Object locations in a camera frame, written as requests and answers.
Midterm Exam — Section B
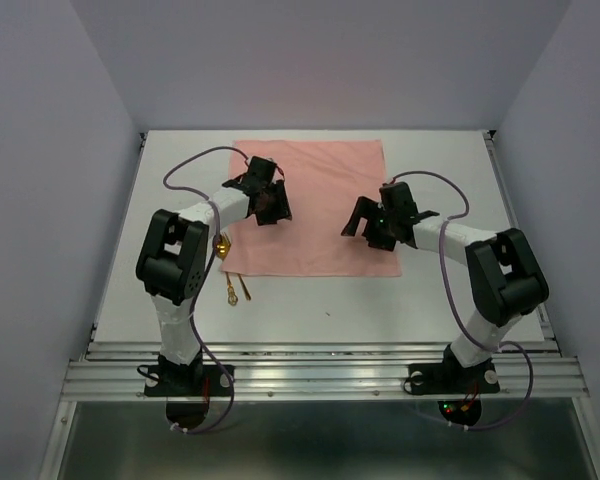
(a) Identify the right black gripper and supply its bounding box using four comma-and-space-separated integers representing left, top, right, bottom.
341, 195, 397, 250

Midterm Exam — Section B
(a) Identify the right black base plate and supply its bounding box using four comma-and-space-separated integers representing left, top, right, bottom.
402, 360, 500, 396

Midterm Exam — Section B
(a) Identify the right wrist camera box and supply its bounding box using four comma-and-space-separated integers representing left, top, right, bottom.
379, 182, 417, 216

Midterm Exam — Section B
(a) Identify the pink satin napkin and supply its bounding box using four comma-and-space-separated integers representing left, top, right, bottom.
221, 140, 402, 277

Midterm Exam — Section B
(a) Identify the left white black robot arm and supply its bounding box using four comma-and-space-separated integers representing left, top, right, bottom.
135, 157, 292, 397

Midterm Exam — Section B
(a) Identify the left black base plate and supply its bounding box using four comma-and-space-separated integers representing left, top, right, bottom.
137, 364, 231, 398

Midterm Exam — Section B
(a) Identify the gold spoon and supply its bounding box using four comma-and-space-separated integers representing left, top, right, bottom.
215, 233, 239, 307

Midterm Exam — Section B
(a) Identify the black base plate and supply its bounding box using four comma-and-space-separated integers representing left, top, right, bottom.
402, 360, 500, 396
137, 364, 231, 398

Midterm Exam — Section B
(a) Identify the aluminium frame rail front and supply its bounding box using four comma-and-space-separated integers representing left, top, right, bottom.
61, 341, 589, 402

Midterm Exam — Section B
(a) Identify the gold fork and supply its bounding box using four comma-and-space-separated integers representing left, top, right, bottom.
218, 237, 254, 303

